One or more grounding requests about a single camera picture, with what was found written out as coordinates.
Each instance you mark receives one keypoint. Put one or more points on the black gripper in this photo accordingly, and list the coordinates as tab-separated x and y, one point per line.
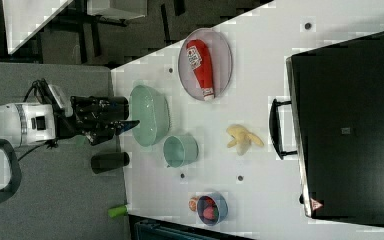
99	119

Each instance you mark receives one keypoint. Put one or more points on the peeled plush banana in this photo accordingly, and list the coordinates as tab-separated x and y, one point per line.
242	138

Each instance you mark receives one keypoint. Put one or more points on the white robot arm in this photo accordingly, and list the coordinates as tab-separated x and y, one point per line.
30	124

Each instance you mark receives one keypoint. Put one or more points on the green mug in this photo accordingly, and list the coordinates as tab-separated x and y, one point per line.
180	150

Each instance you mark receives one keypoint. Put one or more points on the green oval colander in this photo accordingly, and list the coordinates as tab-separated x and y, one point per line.
150	108

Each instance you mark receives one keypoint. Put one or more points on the black cylinder cup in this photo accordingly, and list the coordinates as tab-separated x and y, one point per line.
109	161

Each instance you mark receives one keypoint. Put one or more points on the green marker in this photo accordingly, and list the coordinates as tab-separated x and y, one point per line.
117	211

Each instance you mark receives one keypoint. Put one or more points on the orange slice toy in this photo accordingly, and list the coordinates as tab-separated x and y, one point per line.
193	203

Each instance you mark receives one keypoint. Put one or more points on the red ketchup bottle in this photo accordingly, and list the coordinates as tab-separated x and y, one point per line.
200	61

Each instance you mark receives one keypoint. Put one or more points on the blue bowl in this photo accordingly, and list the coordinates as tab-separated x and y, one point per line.
215	200

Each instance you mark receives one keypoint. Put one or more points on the red strawberry toy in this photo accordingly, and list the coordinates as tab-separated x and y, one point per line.
209	213

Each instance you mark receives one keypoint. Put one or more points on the grey round plate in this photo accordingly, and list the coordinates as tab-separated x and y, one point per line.
221	57

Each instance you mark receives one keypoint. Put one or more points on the black toaster oven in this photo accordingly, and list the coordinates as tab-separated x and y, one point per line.
337	104

